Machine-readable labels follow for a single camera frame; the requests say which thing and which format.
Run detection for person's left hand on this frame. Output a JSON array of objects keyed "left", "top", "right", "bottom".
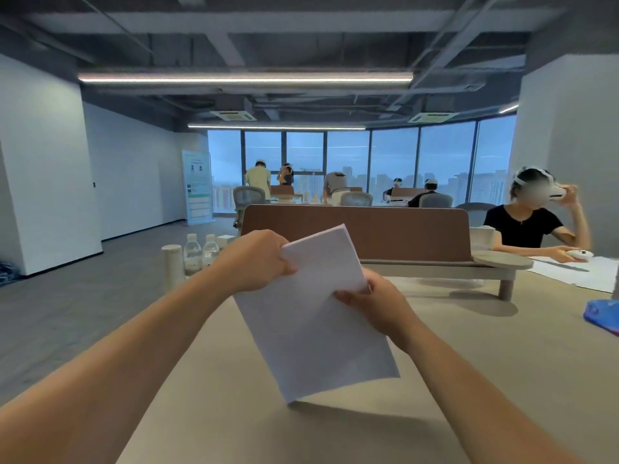
[{"left": 212, "top": 230, "right": 299, "bottom": 294}]

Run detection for person's right hand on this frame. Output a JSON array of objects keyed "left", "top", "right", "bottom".
[{"left": 333, "top": 267, "right": 427, "bottom": 354}]

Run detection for person's left forearm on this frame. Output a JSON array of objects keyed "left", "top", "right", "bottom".
[{"left": 0, "top": 264, "right": 234, "bottom": 464}]

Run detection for person's right forearm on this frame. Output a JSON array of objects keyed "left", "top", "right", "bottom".
[{"left": 387, "top": 327, "right": 596, "bottom": 464}]

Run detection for brown desk divider panel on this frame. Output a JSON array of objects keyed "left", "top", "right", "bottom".
[{"left": 240, "top": 204, "right": 474, "bottom": 263}]

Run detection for clear water bottle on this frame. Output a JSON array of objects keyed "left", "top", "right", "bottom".
[
  {"left": 201, "top": 234, "right": 220, "bottom": 269},
  {"left": 184, "top": 234, "right": 202, "bottom": 277}
]

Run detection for beige desk shelf riser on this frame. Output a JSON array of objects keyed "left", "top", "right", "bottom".
[{"left": 360, "top": 250, "right": 535, "bottom": 302}]

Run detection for standing banner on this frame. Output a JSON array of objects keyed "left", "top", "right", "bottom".
[{"left": 181, "top": 150, "right": 214, "bottom": 226}]

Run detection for long ceiling light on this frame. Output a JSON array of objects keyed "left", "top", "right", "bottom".
[
  {"left": 187, "top": 121, "right": 368, "bottom": 131},
  {"left": 77, "top": 68, "right": 416, "bottom": 90}
]

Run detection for white container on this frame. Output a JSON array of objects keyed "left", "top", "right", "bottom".
[{"left": 470, "top": 225, "right": 497, "bottom": 253}]

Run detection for ceiling air vent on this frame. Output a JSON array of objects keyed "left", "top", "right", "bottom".
[
  {"left": 210, "top": 109, "right": 257, "bottom": 122},
  {"left": 407, "top": 111, "right": 460, "bottom": 124}
]

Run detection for large white paper sheet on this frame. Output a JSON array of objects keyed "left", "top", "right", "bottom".
[{"left": 526, "top": 255, "right": 619, "bottom": 294}]

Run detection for white headset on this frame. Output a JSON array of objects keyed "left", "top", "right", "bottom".
[{"left": 513, "top": 166, "right": 567, "bottom": 200}]

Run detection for blue plastic bag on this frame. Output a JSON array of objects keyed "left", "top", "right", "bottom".
[{"left": 583, "top": 299, "right": 619, "bottom": 338}]

